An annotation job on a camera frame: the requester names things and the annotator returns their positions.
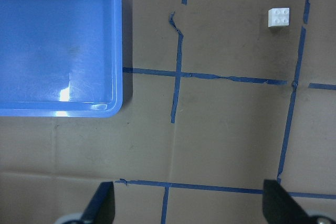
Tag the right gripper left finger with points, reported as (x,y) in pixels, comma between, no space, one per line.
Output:
(101,208)

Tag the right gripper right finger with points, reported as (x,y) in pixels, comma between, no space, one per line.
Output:
(279,207)

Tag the white block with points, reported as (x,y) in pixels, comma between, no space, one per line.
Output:
(278,17)

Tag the blue plastic tray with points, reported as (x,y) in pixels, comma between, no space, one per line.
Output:
(61,58)

